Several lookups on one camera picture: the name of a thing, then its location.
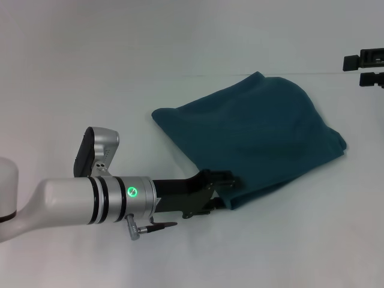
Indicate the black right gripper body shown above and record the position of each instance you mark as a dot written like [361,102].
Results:
[373,57]

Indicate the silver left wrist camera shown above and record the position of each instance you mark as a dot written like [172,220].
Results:
[96,150]

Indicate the silver camera mount bracket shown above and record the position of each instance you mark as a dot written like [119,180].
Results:
[100,169]

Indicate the blue short-sleeved shirt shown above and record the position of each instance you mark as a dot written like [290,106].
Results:
[255,135]

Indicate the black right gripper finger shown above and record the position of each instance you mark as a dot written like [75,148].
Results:
[351,63]
[371,79]

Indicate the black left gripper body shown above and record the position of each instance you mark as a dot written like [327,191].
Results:
[186,195]

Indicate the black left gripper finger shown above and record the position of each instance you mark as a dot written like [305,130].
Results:
[225,179]
[217,205]

